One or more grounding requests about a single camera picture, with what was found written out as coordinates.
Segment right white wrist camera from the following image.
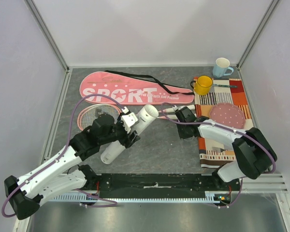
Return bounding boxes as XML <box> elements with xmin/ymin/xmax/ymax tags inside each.
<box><xmin>172</xmin><ymin>105</ymin><xmax>179</xmax><ymax>112</ymax></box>

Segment white cable duct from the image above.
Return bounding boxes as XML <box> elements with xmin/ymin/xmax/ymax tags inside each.
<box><xmin>49</xmin><ymin>192</ymin><xmax>221</xmax><ymax>203</ymax></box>

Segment clear tube lid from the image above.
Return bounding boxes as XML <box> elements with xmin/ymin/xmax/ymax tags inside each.
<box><xmin>184</xmin><ymin>137</ymin><xmax>195</xmax><ymax>142</ymax></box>

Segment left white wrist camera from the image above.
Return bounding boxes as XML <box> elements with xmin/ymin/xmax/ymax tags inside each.
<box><xmin>119</xmin><ymin>106</ymin><xmax>139</xmax><ymax>133</ymax></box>

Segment orange patchwork cloth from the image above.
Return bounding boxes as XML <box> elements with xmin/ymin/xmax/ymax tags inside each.
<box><xmin>195</xmin><ymin>79</ymin><xmax>254</xmax><ymax>169</ymax></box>

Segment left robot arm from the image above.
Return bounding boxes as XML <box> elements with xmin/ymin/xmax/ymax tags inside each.
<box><xmin>4</xmin><ymin>112</ymin><xmax>140</xmax><ymax>220</ymax></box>

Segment white shuttlecock tube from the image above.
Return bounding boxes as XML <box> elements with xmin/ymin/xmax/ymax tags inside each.
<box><xmin>101</xmin><ymin>104</ymin><xmax>159</xmax><ymax>164</ymax></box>

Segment pink dotted plate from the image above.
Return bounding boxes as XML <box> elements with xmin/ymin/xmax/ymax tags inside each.
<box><xmin>209</xmin><ymin>103</ymin><xmax>246</xmax><ymax>129</ymax></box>

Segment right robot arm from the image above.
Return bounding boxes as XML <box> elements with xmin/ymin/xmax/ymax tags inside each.
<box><xmin>173</xmin><ymin>106</ymin><xmax>277</xmax><ymax>190</ymax></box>

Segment pink racket bag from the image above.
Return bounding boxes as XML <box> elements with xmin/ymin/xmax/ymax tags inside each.
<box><xmin>79</xmin><ymin>71</ymin><xmax>194</xmax><ymax>105</ymax></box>

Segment light blue mug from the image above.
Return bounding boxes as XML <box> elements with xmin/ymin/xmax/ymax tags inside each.
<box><xmin>212</xmin><ymin>58</ymin><xmax>234</xmax><ymax>78</ymax></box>

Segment pink badminton racket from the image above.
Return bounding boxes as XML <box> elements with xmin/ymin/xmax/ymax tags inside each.
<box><xmin>77</xmin><ymin>103</ymin><xmax>196</xmax><ymax>131</ymax></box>
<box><xmin>76</xmin><ymin>106</ymin><xmax>178</xmax><ymax>130</ymax></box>

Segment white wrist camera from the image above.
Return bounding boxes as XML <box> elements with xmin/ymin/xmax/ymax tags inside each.
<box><xmin>172</xmin><ymin>105</ymin><xmax>179</xmax><ymax>112</ymax></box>
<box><xmin>119</xmin><ymin>106</ymin><xmax>139</xmax><ymax>133</ymax></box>

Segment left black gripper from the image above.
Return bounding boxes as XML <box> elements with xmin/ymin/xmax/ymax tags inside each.
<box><xmin>100</xmin><ymin>113</ymin><xmax>140</xmax><ymax>148</ymax></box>

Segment yellow mug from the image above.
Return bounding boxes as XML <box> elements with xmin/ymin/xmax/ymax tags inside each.
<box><xmin>190</xmin><ymin>75</ymin><xmax>213</xmax><ymax>96</ymax></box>

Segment white shuttlecock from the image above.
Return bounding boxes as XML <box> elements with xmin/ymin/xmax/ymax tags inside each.
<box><xmin>145</xmin><ymin>104</ymin><xmax>159</xmax><ymax>117</ymax></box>

